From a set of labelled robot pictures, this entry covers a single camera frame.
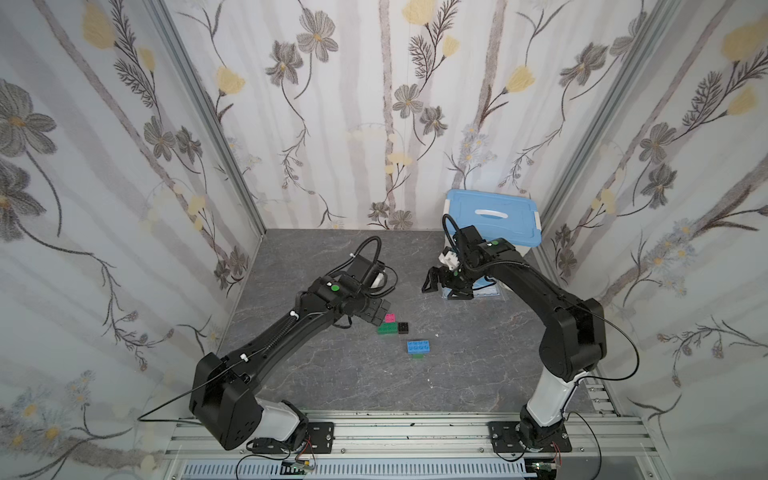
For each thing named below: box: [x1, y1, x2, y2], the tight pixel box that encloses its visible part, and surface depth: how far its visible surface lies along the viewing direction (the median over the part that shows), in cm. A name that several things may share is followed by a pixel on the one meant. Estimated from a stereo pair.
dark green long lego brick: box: [377, 322, 398, 334], surface depth 95 cm
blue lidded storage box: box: [444, 189, 543, 256], surface depth 106 cm
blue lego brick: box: [407, 340, 431, 354], surface depth 87 cm
